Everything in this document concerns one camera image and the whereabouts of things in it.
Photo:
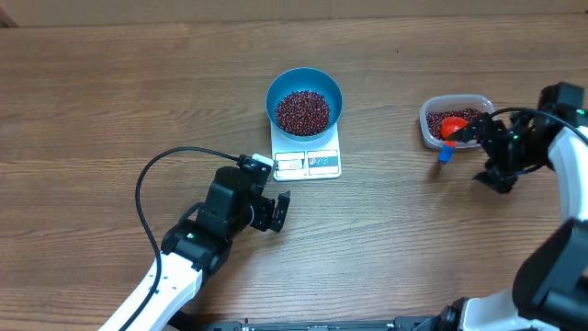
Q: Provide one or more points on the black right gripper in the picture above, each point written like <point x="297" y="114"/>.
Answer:
<point x="504" y="177"/>

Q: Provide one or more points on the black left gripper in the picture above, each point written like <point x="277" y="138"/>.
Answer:
<point x="264" y="220"/>

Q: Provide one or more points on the red scoop with blue handle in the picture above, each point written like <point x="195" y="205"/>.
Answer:
<point x="448" y="126"/>

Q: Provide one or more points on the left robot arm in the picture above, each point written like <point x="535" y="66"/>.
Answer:
<point x="200" y="243"/>

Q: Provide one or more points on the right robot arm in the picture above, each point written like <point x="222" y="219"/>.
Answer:
<point x="550" y="288"/>

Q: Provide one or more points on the white digital kitchen scale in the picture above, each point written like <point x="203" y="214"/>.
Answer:
<point x="306" y="160"/>

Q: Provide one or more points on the red beans in bowl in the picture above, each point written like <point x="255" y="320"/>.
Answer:
<point x="303" y="113"/>

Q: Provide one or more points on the blue metal bowl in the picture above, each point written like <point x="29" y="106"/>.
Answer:
<point x="305" y="78"/>

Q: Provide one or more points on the red beans in container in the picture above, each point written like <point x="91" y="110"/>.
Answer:
<point x="434" y="119"/>

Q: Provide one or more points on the clear plastic food container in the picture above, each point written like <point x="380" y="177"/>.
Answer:
<point x="449" y="103"/>

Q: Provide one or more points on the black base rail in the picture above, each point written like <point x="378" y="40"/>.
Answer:
<point x="317" y="325"/>

